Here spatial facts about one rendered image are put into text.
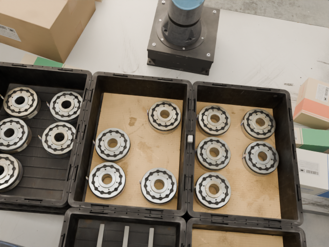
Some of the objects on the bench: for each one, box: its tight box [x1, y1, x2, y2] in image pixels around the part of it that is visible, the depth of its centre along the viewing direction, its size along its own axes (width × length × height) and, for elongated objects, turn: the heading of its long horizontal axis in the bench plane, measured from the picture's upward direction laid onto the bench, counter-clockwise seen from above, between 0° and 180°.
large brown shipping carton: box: [0, 0, 96, 64], centre depth 118 cm, size 40×30×20 cm
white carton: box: [296, 148, 329, 198], centre depth 103 cm, size 20×12×9 cm, turn 78°
